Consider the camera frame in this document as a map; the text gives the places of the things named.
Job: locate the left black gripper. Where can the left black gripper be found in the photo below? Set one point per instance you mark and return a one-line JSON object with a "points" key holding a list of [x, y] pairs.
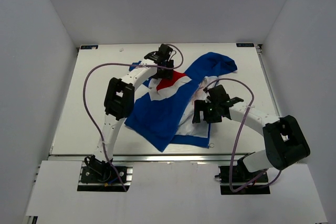
{"points": [[167, 74]]}

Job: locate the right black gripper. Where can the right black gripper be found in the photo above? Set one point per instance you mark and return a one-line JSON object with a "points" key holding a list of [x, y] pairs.
{"points": [[201, 105]]}

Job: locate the blue white red jacket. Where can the blue white red jacket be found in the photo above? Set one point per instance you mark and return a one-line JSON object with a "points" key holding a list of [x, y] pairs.
{"points": [[164, 114]]}

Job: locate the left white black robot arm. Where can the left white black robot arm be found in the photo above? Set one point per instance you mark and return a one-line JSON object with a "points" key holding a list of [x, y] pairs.
{"points": [[119, 103]]}

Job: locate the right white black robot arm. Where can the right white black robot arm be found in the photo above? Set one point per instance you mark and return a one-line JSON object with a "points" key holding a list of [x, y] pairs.
{"points": [[285, 143]]}

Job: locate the right blue table sticker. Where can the right blue table sticker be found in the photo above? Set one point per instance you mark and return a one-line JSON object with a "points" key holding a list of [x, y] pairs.
{"points": [[244, 44]]}

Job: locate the blue table sticker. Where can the blue table sticker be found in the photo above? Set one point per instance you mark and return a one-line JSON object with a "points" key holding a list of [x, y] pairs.
{"points": [[244, 44], [88, 47]]}

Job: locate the left blue table sticker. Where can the left blue table sticker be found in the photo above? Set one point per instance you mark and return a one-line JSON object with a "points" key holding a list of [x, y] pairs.
{"points": [[88, 47]]}

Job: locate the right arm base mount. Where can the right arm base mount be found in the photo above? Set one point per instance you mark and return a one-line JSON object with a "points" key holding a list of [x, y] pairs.
{"points": [[257, 187]]}

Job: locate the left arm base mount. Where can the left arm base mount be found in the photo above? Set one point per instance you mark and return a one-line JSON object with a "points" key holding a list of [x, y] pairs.
{"points": [[100, 176]]}

